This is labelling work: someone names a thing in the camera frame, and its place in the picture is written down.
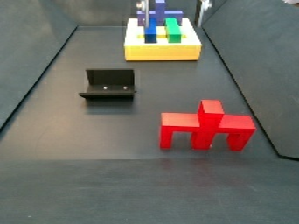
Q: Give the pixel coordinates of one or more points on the yellow base board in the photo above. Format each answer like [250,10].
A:
[162,50]

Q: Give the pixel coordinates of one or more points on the purple cross block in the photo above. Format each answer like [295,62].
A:
[161,13]

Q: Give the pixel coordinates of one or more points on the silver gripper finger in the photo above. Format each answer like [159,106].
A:
[202,7]
[143,6]

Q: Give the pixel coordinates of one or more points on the black angle bracket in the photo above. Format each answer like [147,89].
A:
[110,83]

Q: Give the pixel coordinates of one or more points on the blue long block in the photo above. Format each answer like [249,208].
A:
[150,32]

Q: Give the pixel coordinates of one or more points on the red three-legged block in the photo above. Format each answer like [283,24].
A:
[209,122]

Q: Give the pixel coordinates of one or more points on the green long block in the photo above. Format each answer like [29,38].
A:
[173,30]

